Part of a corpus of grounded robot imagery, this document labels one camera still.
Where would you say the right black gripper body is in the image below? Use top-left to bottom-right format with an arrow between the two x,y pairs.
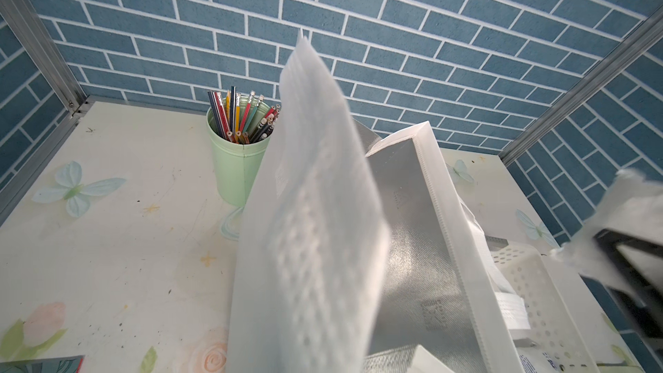
594,229 -> 662,342

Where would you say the white insulated delivery bag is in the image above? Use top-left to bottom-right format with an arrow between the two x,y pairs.
226,37 -> 523,372

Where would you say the white plastic basket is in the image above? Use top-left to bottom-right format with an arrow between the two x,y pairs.
491,243 -> 598,372

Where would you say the green pencil cup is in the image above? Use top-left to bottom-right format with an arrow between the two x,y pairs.
206,108 -> 271,207

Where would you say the colourful printed booklet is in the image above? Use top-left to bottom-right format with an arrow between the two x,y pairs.
0,356 -> 85,373

